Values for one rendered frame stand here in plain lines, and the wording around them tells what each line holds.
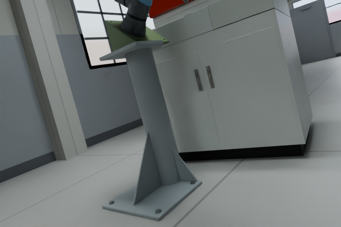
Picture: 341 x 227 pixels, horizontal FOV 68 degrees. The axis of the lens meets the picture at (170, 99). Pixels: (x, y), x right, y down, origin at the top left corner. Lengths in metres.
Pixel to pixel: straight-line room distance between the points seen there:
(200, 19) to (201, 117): 0.62
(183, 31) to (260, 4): 0.48
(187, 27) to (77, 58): 2.49
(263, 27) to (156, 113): 0.74
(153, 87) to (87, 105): 2.46
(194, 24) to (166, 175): 0.92
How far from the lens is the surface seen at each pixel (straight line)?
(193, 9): 2.36
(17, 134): 3.41
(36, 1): 3.61
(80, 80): 3.83
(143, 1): 1.44
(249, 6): 1.53
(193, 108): 1.69
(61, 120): 3.31
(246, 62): 1.52
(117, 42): 1.50
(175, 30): 1.70
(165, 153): 1.47
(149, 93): 1.42
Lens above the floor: 0.57
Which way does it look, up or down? 3 degrees down
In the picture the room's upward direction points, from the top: 14 degrees counter-clockwise
